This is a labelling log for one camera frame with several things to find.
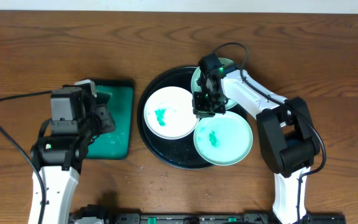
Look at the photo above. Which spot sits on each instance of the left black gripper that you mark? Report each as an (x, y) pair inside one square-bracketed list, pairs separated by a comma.
[(101, 115)]

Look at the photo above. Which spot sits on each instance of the white plate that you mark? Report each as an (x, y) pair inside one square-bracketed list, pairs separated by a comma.
[(168, 113)]

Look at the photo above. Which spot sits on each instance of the rectangular green water tray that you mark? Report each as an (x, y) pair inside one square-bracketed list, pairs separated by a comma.
[(115, 145)]

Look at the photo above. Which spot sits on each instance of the round black serving tray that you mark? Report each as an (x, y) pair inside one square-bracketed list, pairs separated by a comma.
[(179, 152)]

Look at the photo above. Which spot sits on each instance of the mint green plate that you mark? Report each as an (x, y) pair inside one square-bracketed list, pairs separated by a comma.
[(196, 75), (224, 139)]

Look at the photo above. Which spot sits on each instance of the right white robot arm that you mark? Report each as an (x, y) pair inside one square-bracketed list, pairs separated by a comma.
[(287, 137)]

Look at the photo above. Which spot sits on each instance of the green scrubbing sponge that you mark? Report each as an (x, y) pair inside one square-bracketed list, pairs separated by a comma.
[(103, 97)]

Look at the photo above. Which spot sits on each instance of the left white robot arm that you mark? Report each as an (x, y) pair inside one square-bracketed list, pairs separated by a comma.
[(61, 147)]

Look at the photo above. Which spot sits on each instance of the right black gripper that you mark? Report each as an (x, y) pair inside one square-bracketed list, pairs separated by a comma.
[(202, 106)]

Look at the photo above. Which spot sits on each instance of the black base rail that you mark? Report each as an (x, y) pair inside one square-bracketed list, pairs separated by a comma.
[(97, 214)]

